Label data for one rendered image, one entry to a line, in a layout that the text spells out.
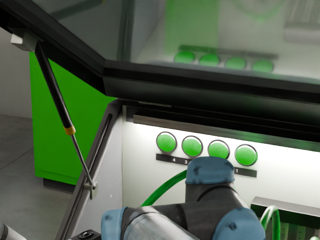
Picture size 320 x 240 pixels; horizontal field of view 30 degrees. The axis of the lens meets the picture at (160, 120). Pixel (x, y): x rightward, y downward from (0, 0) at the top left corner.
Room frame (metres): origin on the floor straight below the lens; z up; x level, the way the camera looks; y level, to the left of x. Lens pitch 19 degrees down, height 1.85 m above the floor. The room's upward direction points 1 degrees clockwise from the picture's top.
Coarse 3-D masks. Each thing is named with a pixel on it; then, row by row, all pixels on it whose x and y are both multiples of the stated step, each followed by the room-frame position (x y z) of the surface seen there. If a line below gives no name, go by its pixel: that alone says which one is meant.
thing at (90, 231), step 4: (84, 232) 0.84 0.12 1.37; (88, 232) 0.84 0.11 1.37; (92, 232) 0.84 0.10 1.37; (96, 232) 0.84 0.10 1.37; (76, 236) 0.85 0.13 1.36; (80, 236) 0.84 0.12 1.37; (84, 236) 0.83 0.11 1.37; (88, 236) 0.83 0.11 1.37; (92, 236) 0.83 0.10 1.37; (96, 236) 0.83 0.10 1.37; (100, 236) 0.83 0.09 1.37
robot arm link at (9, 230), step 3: (6, 225) 0.79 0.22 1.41; (9, 228) 0.78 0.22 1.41; (9, 231) 0.77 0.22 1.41; (12, 231) 0.78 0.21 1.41; (15, 231) 0.79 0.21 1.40; (9, 234) 0.77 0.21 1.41; (12, 234) 0.77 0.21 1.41; (15, 234) 0.78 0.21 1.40; (18, 234) 0.78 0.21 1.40; (6, 237) 0.81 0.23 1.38; (9, 237) 0.76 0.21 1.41; (12, 237) 0.77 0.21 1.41; (15, 237) 0.77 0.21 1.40; (18, 237) 0.78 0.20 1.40; (21, 237) 0.78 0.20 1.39
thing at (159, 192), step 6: (180, 174) 0.95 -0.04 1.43; (186, 174) 0.95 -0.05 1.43; (168, 180) 0.93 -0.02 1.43; (174, 180) 0.93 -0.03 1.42; (180, 180) 0.94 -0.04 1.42; (162, 186) 0.92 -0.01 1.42; (168, 186) 0.92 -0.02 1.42; (156, 192) 0.91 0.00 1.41; (162, 192) 0.91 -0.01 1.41; (150, 198) 0.90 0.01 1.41; (156, 198) 0.90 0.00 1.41; (144, 204) 0.89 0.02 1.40; (150, 204) 0.89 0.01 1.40
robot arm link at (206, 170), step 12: (204, 156) 0.88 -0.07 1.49; (192, 168) 0.84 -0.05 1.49; (204, 168) 0.83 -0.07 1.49; (216, 168) 0.84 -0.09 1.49; (228, 168) 0.84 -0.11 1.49; (192, 180) 0.83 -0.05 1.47; (204, 180) 0.82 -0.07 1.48; (216, 180) 0.82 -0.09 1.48; (228, 180) 0.83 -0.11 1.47; (192, 192) 0.83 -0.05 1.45
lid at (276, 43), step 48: (0, 0) 0.85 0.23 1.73; (48, 0) 0.85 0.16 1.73; (96, 0) 0.81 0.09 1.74; (144, 0) 0.77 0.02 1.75; (192, 0) 0.74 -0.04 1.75; (240, 0) 0.71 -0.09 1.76; (288, 0) 0.68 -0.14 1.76; (48, 48) 1.11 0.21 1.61; (96, 48) 1.03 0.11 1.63; (144, 48) 0.97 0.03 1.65; (192, 48) 0.91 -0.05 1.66; (240, 48) 0.86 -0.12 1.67; (288, 48) 0.82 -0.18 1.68; (144, 96) 1.24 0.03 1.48; (192, 96) 1.14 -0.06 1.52; (240, 96) 1.06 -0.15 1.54; (288, 96) 1.01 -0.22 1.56
